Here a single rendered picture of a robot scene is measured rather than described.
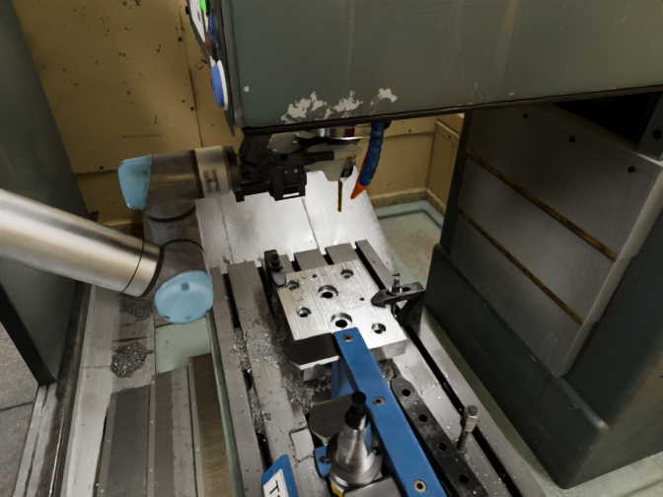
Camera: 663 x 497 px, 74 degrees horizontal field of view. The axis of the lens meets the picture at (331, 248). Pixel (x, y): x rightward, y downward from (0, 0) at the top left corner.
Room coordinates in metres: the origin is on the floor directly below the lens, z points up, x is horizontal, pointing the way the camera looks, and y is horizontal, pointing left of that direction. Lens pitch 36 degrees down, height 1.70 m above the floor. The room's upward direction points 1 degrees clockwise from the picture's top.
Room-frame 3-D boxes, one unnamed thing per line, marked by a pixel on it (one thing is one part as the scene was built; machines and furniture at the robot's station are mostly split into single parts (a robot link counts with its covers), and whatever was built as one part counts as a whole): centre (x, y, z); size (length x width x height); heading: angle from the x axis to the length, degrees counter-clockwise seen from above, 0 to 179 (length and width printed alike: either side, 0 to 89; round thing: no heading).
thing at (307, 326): (0.74, -0.01, 0.97); 0.29 x 0.23 x 0.05; 19
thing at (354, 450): (0.26, -0.03, 1.26); 0.04 x 0.04 x 0.07
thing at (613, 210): (0.84, -0.43, 1.16); 0.48 x 0.05 x 0.51; 19
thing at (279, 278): (0.87, 0.14, 0.97); 0.13 x 0.03 x 0.15; 19
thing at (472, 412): (0.45, -0.25, 0.96); 0.03 x 0.03 x 0.13
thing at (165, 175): (0.59, 0.26, 1.38); 0.11 x 0.08 x 0.09; 109
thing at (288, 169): (0.65, 0.11, 1.38); 0.12 x 0.08 x 0.09; 109
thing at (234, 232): (1.31, 0.21, 0.75); 0.89 x 0.67 x 0.26; 109
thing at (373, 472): (0.26, -0.03, 1.21); 0.06 x 0.06 x 0.03
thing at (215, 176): (0.62, 0.18, 1.39); 0.08 x 0.05 x 0.08; 19
